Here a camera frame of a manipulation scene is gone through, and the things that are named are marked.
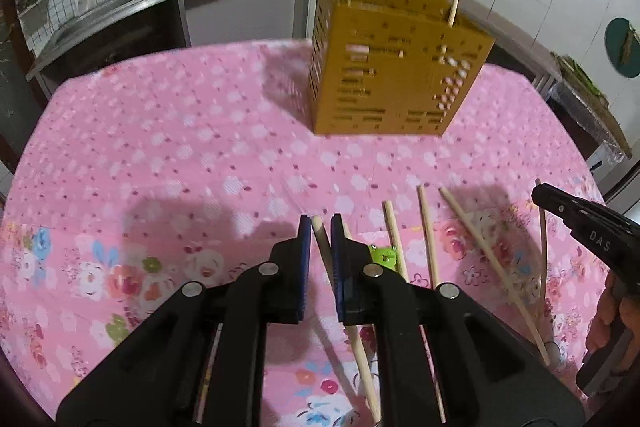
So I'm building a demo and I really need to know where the steel kitchen sink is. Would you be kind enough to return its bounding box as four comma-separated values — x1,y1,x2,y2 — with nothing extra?
44,0,166,53

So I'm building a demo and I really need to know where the kitchen counter with cabinets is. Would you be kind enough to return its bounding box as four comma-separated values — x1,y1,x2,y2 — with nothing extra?
27,0,310,90

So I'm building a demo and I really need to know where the person's right hand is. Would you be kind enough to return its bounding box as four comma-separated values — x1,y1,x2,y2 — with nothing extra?
586,271,640,373

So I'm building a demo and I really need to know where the wooden chopstick behind frog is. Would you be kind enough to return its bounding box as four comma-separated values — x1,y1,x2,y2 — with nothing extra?
382,200,409,282

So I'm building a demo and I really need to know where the pink floral tablecloth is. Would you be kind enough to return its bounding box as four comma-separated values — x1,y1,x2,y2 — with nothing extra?
1,41,605,413

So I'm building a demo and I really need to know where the yellow perforated utensil holder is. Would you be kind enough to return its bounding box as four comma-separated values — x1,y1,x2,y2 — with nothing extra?
308,0,494,136

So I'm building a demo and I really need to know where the green frog handle utensil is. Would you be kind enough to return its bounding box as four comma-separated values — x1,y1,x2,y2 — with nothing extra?
369,244,398,271

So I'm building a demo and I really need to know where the green round wall object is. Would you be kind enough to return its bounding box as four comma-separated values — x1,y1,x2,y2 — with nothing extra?
604,17,640,78

